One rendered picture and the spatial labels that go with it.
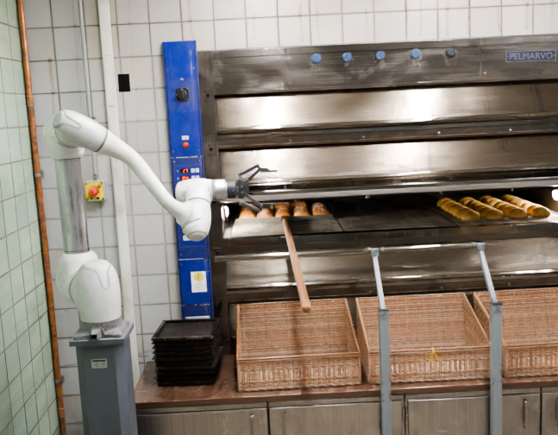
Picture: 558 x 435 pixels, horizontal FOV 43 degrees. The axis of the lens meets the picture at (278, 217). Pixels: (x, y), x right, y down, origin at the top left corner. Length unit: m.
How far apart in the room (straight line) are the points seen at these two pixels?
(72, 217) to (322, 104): 1.35
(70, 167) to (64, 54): 0.90
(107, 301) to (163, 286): 0.94
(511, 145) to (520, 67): 0.38
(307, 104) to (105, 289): 1.40
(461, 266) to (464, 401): 0.73
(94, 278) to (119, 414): 0.53
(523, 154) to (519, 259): 0.53
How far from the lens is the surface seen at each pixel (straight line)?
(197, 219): 2.83
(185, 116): 3.50
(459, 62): 3.66
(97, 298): 2.75
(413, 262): 3.67
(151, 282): 3.66
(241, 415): 3.26
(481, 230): 3.72
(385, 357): 3.14
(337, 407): 3.26
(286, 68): 3.53
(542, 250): 3.86
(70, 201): 2.90
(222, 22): 3.54
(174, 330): 3.44
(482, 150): 3.69
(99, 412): 2.88
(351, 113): 3.53
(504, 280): 3.81
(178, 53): 3.51
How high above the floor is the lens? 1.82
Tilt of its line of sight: 9 degrees down
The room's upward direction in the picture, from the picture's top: 3 degrees counter-clockwise
